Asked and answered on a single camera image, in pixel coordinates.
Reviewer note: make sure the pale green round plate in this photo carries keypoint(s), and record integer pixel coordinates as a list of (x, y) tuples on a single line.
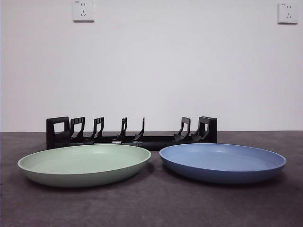
[(78, 163)]

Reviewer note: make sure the white wall socket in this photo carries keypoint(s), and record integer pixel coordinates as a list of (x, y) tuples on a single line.
[(83, 10), (287, 14)]

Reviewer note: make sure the blue round plate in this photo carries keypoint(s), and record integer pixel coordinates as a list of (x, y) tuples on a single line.
[(220, 163)]

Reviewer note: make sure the black plastic plate rack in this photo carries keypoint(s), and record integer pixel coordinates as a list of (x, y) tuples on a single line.
[(213, 133)]

